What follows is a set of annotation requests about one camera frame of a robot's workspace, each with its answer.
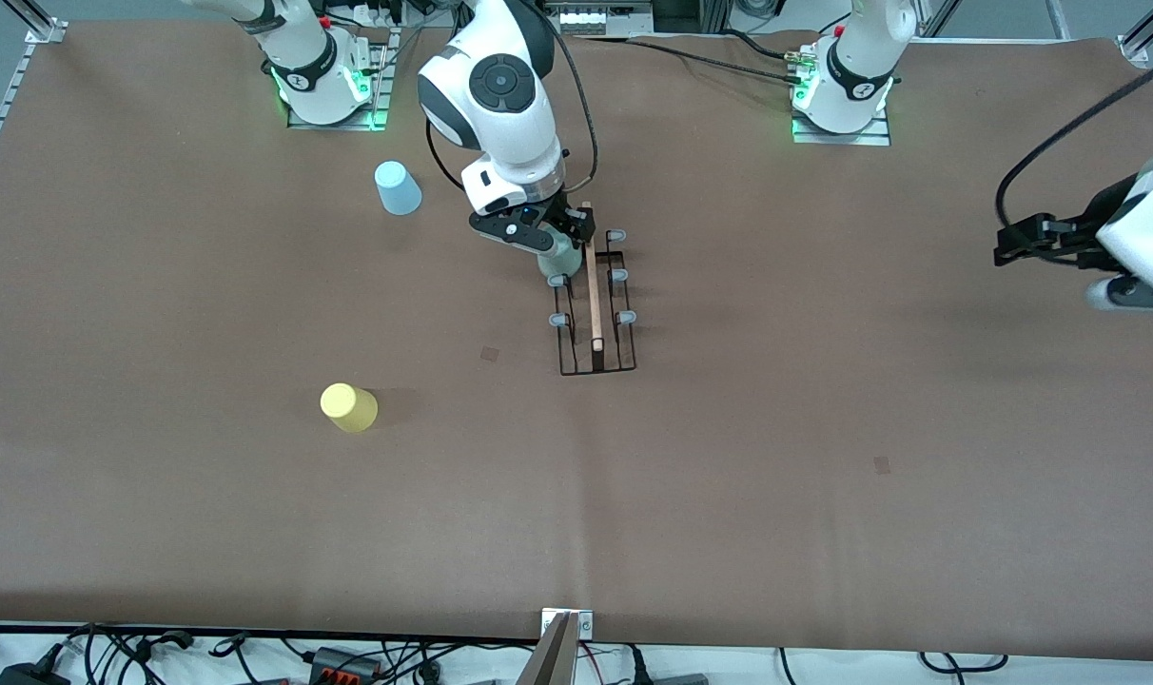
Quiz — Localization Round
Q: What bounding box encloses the pale green plastic cup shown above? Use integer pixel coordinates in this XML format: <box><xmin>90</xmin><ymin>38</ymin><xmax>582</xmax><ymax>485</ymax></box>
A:
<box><xmin>537</xmin><ymin>238</ymin><xmax>584</xmax><ymax>288</ymax></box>

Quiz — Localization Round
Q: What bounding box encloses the black wire cup holder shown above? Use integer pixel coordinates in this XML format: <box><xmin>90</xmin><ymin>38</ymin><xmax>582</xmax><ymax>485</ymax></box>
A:
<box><xmin>548</xmin><ymin>200</ymin><xmax>637</xmax><ymax>377</ymax></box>

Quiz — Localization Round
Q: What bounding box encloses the yellow plastic cup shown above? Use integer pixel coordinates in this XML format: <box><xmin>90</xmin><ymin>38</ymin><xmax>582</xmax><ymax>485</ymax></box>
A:
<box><xmin>320</xmin><ymin>382</ymin><xmax>380</xmax><ymax>435</ymax></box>

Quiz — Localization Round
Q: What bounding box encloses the light blue plastic cup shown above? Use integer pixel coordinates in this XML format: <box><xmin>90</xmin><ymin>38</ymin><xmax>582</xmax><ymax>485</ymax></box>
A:
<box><xmin>374</xmin><ymin>160</ymin><xmax>423</xmax><ymax>217</ymax></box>

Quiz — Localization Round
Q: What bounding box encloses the white power strip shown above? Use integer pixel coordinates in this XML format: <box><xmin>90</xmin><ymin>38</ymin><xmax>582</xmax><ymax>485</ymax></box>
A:
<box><xmin>538</xmin><ymin>0</ymin><xmax>655</xmax><ymax>35</ymax></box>

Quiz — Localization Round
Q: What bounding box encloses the aluminium corner profile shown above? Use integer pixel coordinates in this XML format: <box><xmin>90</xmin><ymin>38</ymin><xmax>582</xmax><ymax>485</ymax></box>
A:
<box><xmin>1117</xmin><ymin>0</ymin><xmax>1153</xmax><ymax>64</ymax></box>

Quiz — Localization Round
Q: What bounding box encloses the brown paper table cover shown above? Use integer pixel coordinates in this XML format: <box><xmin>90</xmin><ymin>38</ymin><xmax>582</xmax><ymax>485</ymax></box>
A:
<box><xmin>0</xmin><ymin>19</ymin><xmax>1153</xmax><ymax>662</ymax></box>

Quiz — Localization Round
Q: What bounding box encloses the black connector with orange levers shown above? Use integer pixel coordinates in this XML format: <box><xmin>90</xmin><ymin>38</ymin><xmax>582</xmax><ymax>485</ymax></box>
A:
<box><xmin>312</xmin><ymin>647</ymin><xmax>383</xmax><ymax>685</ymax></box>

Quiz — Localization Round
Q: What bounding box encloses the black power adapter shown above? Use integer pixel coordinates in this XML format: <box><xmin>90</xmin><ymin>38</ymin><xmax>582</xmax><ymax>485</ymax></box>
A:
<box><xmin>0</xmin><ymin>661</ymin><xmax>71</xmax><ymax>685</ymax></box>

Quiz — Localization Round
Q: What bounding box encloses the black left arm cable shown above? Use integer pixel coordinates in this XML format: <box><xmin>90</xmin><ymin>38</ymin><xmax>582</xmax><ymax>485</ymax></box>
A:
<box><xmin>995</xmin><ymin>71</ymin><xmax>1153</xmax><ymax>229</ymax></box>

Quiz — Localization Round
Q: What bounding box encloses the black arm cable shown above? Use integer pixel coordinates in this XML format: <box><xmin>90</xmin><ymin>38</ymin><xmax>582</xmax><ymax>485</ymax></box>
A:
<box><xmin>424</xmin><ymin>0</ymin><xmax>598</xmax><ymax>191</ymax></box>
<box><xmin>995</xmin><ymin>71</ymin><xmax>1153</xmax><ymax>229</ymax></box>

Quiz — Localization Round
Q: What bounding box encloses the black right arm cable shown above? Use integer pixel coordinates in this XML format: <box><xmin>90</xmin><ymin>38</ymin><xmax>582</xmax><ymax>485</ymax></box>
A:
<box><xmin>424</xmin><ymin>0</ymin><xmax>598</xmax><ymax>191</ymax></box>

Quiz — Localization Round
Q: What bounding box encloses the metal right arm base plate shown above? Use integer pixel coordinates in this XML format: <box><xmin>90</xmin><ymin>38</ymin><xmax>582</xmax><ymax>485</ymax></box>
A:
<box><xmin>286</xmin><ymin>27</ymin><xmax>401</xmax><ymax>131</ymax></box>

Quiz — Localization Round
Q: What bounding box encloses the black cable across table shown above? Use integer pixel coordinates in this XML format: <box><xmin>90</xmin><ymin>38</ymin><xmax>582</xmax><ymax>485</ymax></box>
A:
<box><xmin>624</xmin><ymin>29</ymin><xmax>825</xmax><ymax>87</ymax></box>

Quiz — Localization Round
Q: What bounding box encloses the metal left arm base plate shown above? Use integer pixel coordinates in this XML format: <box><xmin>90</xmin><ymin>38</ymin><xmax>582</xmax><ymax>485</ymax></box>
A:
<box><xmin>791</xmin><ymin>107</ymin><xmax>891</xmax><ymax>147</ymax></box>

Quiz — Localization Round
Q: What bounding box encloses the black looped floor cable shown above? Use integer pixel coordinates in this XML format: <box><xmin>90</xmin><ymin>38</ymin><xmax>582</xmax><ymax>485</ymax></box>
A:
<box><xmin>919</xmin><ymin>650</ymin><xmax>1010</xmax><ymax>676</ymax></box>

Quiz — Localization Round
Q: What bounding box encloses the aluminium profile camera post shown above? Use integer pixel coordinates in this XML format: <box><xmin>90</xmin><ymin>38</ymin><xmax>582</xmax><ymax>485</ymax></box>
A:
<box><xmin>515</xmin><ymin>609</ymin><xmax>596</xmax><ymax>685</ymax></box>

